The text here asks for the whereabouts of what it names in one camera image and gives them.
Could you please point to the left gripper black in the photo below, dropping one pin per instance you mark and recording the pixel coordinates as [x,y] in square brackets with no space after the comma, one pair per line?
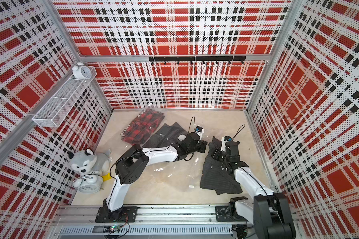
[203,146]

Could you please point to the dark pinstriped shirt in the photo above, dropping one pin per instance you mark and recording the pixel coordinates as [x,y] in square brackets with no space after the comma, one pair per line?
[214,175]

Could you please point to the clear plastic vacuum bag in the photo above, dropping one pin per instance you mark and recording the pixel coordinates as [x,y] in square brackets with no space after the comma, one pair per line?
[131,165]

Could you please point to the red black plaid shirt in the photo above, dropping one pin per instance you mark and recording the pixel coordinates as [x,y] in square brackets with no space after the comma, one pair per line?
[142,127]

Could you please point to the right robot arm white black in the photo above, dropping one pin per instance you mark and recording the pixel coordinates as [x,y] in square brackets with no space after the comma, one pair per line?
[267,210]

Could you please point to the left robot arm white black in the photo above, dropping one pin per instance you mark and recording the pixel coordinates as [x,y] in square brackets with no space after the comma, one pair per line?
[115,200]

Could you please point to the yellow small block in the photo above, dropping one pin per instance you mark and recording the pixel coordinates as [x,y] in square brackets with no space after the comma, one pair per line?
[106,177]

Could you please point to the grey husky plush toy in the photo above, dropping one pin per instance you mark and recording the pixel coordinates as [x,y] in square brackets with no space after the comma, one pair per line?
[87,162]

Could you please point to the white alarm clock on floor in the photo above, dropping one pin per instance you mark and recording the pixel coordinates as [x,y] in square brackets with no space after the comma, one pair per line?
[88,184]

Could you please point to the white alarm clock on shelf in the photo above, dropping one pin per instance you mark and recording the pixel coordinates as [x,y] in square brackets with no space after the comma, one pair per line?
[81,71]

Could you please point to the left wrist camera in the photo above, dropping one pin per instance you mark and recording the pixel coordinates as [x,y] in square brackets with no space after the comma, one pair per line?
[199,131]

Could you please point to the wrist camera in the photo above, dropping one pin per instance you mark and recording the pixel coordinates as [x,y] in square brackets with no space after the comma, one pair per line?
[199,131]
[224,140]

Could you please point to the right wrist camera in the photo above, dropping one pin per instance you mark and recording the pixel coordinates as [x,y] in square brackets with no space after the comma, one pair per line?
[224,140]

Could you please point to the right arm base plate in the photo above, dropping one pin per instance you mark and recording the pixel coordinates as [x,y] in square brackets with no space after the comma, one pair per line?
[227,213]

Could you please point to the black hook rail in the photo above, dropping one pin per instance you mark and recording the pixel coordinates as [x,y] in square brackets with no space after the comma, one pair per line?
[212,58]

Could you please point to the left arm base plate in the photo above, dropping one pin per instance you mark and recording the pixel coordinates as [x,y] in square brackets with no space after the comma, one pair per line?
[127,214]

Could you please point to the electronics board with cables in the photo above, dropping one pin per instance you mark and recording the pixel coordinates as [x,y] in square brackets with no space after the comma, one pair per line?
[111,232]

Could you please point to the white wire mesh shelf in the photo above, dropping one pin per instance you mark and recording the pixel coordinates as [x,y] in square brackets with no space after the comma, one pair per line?
[56,109]

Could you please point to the aluminium mounting rail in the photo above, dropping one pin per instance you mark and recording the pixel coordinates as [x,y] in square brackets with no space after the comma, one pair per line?
[170,214]

